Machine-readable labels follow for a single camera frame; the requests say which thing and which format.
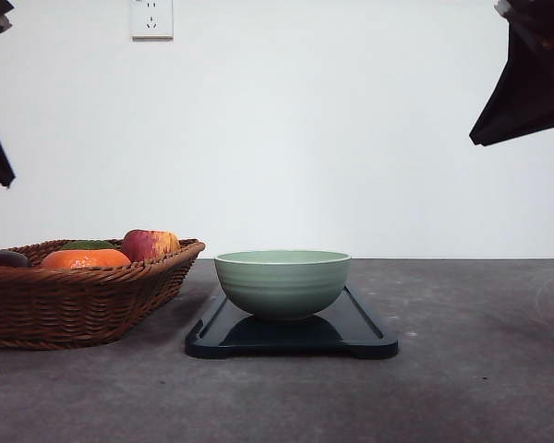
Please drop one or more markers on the brown wicker basket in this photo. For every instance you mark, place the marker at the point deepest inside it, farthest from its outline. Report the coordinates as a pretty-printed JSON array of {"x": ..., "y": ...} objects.
[{"x": 69, "y": 308}]

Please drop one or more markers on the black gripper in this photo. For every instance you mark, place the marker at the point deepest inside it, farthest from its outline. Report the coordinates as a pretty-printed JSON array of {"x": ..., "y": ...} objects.
[{"x": 523, "y": 100}]

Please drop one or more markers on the orange tangerine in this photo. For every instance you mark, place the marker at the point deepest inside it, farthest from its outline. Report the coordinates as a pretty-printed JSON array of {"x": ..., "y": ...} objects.
[{"x": 67, "y": 258}]

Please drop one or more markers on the dark blue rectangular tray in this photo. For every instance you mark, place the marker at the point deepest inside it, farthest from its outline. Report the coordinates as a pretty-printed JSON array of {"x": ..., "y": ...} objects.
[{"x": 348, "y": 326}]

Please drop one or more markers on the green ribbed bowl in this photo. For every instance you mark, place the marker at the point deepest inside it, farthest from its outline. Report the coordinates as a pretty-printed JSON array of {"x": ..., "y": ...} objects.
[{"x": 283, "y": 284}]

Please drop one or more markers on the green fruit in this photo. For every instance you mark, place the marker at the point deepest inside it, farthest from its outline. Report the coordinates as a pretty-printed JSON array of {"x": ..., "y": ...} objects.
[{"x": 88, "y": 244}]

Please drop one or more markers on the white wall socket left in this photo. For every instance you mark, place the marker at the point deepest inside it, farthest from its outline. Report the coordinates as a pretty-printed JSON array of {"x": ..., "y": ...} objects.
[{"x": 151, "y": 20}]

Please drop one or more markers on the dark purple fruit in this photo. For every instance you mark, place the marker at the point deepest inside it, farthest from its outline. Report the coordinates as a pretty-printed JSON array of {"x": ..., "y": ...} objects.
[{"x": 12, "y": 259}]

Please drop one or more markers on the red yellow apple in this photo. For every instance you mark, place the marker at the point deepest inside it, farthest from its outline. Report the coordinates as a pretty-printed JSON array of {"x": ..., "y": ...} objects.
[{"x": 144, "y": 244}]

